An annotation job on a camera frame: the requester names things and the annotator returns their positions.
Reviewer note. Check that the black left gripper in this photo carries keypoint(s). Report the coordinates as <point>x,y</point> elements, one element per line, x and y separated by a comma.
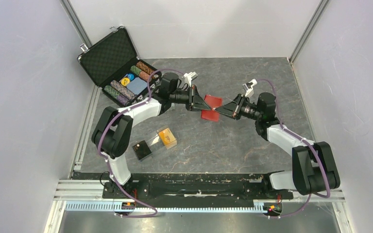
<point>195,100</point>

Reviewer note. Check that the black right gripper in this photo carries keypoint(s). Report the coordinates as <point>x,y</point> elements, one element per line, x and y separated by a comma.
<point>233,108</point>

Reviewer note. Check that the red leather card holder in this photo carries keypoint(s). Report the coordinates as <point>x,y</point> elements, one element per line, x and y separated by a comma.
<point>213,102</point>

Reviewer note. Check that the clear plastic card box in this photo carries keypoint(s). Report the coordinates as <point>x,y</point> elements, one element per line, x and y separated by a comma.
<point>154,142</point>

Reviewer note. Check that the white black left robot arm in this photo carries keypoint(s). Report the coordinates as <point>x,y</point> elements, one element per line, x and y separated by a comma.
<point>113,130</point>

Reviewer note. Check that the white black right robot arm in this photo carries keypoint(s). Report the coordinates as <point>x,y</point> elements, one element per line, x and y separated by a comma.
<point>314,170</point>

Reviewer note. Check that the orange card stack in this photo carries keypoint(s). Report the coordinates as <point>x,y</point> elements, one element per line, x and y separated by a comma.
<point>168,138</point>

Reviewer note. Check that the blue playing card deck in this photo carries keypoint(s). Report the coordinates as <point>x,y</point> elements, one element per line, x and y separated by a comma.
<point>137,86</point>

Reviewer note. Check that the black card stack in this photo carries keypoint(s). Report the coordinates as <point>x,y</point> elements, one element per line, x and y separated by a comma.
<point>141,150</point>

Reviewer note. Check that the red poker chip row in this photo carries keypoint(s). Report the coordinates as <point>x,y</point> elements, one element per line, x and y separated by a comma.
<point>145,76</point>

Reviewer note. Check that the brown poker chip row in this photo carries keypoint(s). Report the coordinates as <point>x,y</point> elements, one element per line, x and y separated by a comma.
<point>144,67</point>

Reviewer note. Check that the blue dealer chip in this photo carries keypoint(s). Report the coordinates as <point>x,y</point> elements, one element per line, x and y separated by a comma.
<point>130,76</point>

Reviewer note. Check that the yellow dealer chip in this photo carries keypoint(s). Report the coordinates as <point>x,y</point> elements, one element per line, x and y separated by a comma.
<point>125,81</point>

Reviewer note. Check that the purple grey poker chip row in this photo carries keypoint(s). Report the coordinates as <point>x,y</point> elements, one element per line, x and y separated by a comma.
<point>123,90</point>

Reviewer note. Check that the green purple poker chip row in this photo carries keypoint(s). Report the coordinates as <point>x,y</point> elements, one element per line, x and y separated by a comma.
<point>117,96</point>

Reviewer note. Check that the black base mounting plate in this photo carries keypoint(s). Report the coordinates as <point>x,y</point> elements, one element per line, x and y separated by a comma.
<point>193,190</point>

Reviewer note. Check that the black aluminium poker chip case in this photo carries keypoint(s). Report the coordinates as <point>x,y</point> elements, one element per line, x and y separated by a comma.
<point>110,60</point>

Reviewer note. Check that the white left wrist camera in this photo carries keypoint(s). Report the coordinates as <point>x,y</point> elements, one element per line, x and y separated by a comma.
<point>189,77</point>

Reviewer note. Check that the aluminium slotted rail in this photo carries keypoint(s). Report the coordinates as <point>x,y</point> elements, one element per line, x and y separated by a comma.
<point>123,207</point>

